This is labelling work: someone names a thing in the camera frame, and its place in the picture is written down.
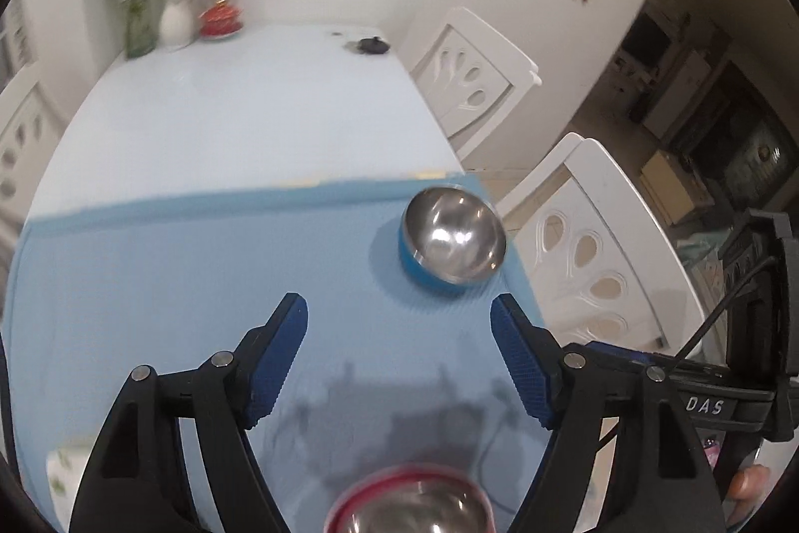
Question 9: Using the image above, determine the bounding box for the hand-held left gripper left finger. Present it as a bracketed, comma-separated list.
[67, 292, 310, 533]

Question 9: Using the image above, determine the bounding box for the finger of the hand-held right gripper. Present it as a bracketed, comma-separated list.
[587, 341, 731, 384]

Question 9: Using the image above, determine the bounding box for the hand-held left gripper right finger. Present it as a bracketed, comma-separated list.
[490, 294, 728, 533]

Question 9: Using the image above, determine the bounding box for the blue steel-lined bowl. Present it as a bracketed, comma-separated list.
[398, 184, 508, 297]

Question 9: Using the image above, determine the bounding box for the red steel-lined bowl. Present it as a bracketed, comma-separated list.
[325, 461, 497, 533]

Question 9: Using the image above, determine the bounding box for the person's right hand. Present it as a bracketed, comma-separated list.
[727, 464, 775, 533]

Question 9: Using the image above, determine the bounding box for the teal cloth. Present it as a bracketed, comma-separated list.
[677, 233, 726, 284]

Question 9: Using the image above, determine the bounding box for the white carved chair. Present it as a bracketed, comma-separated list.
[0, 71, 72, 259]
[399, 5, 541, 162]
[496, 132, 719, 359]

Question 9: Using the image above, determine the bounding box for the dark display cabinet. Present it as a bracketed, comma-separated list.
[687, 64, 799, 212]

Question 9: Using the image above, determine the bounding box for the cardboard box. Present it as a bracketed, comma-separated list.
[640, 149, 713, 225]

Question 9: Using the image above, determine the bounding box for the light blue table mat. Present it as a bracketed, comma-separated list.
[9, 174, 550, 533]

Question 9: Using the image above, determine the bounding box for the white cabinet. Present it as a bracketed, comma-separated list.
[643, 49, 713, 137]

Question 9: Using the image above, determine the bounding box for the white patterned cloth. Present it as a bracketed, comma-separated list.
[45, 436, 101, 533]

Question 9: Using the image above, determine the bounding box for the small dark object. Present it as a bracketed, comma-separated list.
[346, 33, 391, 56]

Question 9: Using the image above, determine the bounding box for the red lidded pot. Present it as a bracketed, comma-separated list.
[198, 0, 244, 39]

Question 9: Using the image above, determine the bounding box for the black cable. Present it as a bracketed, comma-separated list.
[677, 255, 784, 362]

